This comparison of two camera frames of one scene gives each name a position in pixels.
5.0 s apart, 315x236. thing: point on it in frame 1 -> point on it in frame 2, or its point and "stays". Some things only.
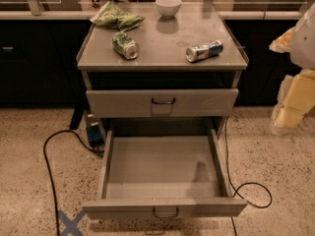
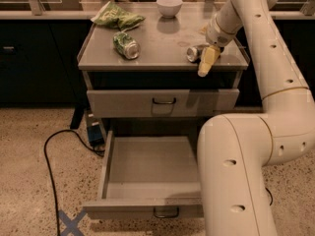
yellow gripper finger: x=295 y=99 -> x=209 y=56
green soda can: x=125 y=45 stays
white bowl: x=168 y=6 stays
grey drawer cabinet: x=162 y=87 stays
